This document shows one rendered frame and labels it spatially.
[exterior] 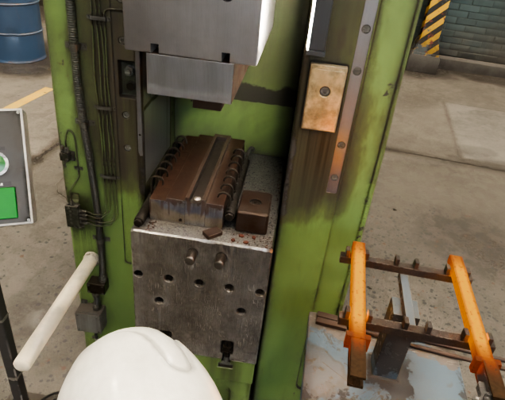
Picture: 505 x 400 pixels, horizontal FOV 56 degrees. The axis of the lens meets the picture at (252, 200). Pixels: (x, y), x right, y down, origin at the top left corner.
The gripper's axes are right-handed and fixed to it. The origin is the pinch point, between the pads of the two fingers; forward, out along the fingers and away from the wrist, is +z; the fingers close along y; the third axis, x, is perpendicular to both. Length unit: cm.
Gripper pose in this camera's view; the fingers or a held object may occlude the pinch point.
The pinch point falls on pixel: (491, 385)
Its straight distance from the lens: 102.4
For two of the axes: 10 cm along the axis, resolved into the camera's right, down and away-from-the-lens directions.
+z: 1.8, -5.0, 8.4
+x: 1.0, -8.4, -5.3
